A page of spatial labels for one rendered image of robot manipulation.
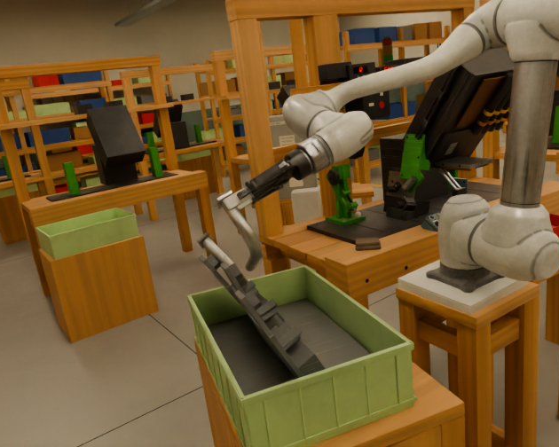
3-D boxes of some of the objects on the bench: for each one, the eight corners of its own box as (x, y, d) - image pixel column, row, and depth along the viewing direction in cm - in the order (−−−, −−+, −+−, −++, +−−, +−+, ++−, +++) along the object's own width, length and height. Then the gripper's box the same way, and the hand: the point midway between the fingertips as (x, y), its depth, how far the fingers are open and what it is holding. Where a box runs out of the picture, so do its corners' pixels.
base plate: (528, 192, 251) (528, 188, 250) (363, 247, 200) (363, 243, 199) (460, 184, 286) (460, 180, 286) (307, 229, 235) (306, 224, 235)
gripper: (292, 163, 132) (217, 207, 126) (299, 134, 117) (216, 183, 111) (308, 184, 130) (233, 231, 124) (318, 158, 115) (234, 208, 109)
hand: (237, 201), depth 118 cm, fingers closed on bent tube, 3 cm apart
